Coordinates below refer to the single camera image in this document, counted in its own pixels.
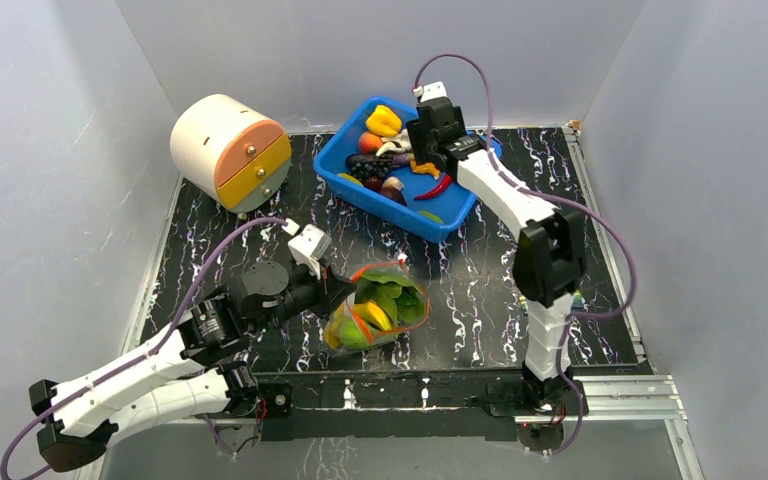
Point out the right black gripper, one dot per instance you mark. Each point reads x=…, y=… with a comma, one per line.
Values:
x=420, y=146

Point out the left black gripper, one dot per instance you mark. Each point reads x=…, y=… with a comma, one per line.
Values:
x=331, y=289

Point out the red toy chili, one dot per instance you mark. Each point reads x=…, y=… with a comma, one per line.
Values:
x=441, y=187

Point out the light green toy fruit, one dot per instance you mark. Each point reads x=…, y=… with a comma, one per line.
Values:
x=352, y=337

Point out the dark green toy avocado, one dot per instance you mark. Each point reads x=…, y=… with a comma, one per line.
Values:
x=366, y=291

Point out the clear orange zip bag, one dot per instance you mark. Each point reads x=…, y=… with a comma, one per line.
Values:
x=398, y=331

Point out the green toy leaf vegetable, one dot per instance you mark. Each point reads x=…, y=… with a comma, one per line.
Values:
x=399, y=294

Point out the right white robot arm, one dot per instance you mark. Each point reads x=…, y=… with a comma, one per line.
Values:
x=549, y=261

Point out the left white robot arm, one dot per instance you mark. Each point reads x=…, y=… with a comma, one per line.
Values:
x=187, y=369

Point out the orange toy food piece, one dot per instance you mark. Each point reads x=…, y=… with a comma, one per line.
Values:
x=427, y=168

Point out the yellow toy bell pepper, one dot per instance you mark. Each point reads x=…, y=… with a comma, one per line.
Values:
x=384, y=122

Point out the toy mushroom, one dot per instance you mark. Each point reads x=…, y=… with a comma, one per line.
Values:
x=392, y=184

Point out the toy peach left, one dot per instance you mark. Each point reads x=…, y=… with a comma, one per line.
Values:
x=369, y=143

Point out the blue plastic bin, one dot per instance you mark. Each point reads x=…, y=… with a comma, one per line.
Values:
x=452, y=207

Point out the dark red toy onion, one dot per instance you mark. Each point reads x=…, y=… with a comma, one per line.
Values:
x=394, y=194

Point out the dark red toy plum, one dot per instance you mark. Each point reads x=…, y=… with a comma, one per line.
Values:
x=373, y=183

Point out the green toy lime slice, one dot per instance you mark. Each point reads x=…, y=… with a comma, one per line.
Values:
x=431, y=217

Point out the dark purple toy grapes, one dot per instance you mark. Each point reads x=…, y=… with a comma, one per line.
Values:
x=367, y=166

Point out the yellow green toy mango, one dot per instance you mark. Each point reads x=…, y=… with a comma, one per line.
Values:
x=350, y=179

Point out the round cream drawer cabinet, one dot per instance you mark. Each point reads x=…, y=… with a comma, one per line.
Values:
x=233, y=153

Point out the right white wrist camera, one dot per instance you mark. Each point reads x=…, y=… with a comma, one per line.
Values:
x=428, y=92

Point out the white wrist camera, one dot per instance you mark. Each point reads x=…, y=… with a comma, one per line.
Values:
x=428, y=92
x=308, y=247

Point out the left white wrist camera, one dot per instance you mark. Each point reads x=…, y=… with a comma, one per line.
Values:
x=308, y=247

